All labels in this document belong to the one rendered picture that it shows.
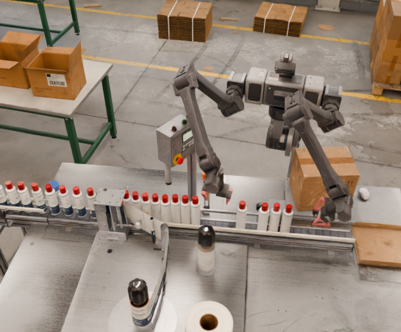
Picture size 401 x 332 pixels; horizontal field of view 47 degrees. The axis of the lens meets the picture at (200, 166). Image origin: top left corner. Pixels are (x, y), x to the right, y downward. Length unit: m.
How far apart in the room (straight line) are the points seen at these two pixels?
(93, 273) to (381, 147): 3.16
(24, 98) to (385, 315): 2.93
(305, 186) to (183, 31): 4.00
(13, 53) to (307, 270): 2.95
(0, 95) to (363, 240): 2.87
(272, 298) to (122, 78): 3.73
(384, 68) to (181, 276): 3.67
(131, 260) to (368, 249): 1.24
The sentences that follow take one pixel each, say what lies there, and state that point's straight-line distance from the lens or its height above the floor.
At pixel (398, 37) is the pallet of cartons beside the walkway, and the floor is 0.68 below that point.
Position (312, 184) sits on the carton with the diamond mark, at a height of 1.06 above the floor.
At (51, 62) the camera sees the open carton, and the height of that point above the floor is 0.93.
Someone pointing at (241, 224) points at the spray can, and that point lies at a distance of 2.43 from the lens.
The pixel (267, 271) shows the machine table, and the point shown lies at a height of 0.83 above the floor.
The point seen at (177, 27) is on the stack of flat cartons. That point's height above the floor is 0.17.
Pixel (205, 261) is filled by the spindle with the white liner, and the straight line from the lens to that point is 2.21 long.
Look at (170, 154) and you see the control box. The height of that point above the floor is 1.37.
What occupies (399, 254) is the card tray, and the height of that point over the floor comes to 0.83.
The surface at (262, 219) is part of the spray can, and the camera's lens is 2.39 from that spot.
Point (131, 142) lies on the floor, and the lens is 4.47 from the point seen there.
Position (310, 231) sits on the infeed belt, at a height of 0.88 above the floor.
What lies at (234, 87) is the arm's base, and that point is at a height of 1.49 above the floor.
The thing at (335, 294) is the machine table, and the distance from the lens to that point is 2.40.
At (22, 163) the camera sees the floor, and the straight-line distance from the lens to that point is 4.48.
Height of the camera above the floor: 2.77
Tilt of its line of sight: 42 degrees down
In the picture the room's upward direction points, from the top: straight up
